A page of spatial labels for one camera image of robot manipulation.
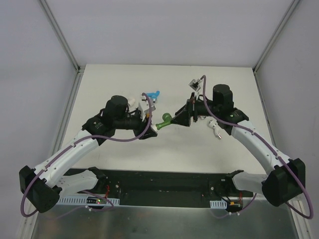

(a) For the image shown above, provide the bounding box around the green faucet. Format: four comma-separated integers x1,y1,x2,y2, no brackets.
156,113,172,130

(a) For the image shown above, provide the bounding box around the second white elbow fitting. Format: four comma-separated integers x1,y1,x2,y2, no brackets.
128,98,136,107

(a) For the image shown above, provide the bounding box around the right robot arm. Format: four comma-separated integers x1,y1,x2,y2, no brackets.
171,83,306,207

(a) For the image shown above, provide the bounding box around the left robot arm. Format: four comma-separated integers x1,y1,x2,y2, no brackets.
19,93,157,218

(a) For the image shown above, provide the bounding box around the white faucet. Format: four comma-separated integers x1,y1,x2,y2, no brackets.
208,120,222,140

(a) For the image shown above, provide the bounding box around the blue faucet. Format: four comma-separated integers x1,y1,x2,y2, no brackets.
147,91,160,104

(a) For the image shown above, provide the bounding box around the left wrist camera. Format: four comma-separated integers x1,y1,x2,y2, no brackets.
138,100,156,120

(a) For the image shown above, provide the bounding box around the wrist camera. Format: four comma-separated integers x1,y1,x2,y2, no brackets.
138,100,156,120
188,79,203,92

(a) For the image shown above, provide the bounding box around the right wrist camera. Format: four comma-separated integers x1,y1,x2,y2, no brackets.
188,79,203,92

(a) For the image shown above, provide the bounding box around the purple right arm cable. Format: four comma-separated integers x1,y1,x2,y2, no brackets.
201,75,314,220

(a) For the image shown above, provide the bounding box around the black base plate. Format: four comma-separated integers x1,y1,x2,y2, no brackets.
90,170,253,208

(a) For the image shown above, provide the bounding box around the white cable duct right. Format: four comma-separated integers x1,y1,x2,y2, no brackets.
209,200,227,210

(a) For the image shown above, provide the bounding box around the white cable duct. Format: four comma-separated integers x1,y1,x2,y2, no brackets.
209,200,227,210
57,195,120,206

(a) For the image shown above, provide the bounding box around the white cable duct left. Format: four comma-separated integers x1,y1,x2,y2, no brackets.
57,195,120,206

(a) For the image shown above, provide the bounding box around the aluminium frame post left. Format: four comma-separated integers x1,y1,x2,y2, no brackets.
37,0,85,73

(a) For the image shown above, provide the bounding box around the aluminium frame post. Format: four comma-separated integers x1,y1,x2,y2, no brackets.
37,0,85,73
252,0,302,75

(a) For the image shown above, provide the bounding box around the aluminium frame post right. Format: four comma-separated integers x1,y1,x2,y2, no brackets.
252,0,302,75

